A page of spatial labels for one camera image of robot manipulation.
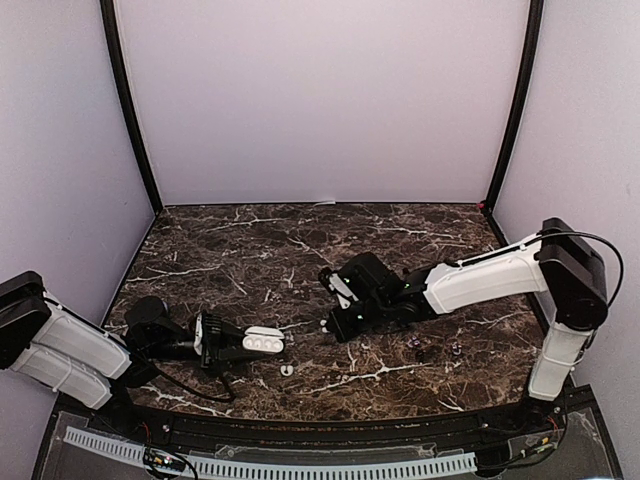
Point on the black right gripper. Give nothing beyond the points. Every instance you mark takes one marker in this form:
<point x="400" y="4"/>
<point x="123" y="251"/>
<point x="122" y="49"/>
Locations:
<point x="342" y="329"/>

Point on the black frame post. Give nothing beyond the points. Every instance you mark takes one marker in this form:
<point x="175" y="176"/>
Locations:
<point x="525" y="70"/>
<point x="126" y="100"/>

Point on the white earbud charging case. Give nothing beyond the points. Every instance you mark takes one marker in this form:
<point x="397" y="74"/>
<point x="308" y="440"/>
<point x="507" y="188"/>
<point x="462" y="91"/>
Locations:
<point x="263" y="340"/>

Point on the left black frame post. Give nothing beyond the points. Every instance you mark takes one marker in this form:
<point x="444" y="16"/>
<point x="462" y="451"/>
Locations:
<point x="126" y="100"/>

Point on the white slotted cable duct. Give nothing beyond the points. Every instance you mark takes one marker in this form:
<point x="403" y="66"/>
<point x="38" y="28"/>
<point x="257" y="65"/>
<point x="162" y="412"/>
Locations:
<point x="264" y="465"/>

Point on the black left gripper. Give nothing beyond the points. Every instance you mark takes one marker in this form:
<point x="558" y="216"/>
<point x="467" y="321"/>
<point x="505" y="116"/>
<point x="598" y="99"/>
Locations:
<point x="230" y="359"/>

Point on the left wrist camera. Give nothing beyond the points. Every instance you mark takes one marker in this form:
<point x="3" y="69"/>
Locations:
<point x="207" y="337"/>

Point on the right black frame post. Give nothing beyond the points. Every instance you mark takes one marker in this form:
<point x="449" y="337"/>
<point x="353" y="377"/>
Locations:
<point x="525" y="70"/>

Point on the black front table rail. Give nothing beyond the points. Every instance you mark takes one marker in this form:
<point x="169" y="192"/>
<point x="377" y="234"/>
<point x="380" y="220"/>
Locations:
<point x="188" y="430"/>

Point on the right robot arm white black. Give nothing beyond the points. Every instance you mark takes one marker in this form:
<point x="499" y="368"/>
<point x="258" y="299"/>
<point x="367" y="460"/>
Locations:
<point x="558" y="260"/>

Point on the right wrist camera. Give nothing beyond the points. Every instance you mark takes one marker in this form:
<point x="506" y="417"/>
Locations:
<point x="338" y="287"/>

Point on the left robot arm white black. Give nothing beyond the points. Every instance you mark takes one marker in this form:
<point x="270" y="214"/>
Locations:
<point x="45" y="340"/>

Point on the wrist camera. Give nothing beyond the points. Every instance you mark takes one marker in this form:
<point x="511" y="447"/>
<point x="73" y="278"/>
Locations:
<point x="207" y="337"/>
<point x="338" y="287"/>

